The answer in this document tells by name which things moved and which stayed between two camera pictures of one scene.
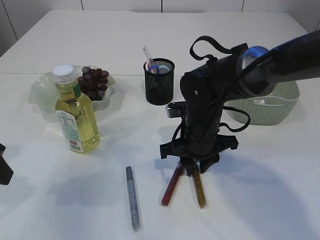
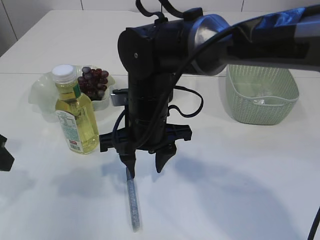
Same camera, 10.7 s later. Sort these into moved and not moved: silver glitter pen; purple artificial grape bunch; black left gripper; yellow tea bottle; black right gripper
Moved: black left gripper; black right gripper
Not moved: purple artificial grape bunch; yellow tea bottle; silver glitter pen
